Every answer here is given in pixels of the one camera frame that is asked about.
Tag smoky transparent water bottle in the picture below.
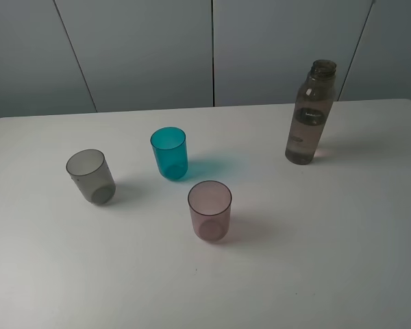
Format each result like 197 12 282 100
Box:
285 60 336 165

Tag pink transparent plastic cup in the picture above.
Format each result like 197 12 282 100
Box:
187 180 233 243

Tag teal transparent plastic cup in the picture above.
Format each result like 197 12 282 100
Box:
150 127 188 180

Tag grey transparent plastic cup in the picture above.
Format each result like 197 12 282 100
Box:
66 149 116 205

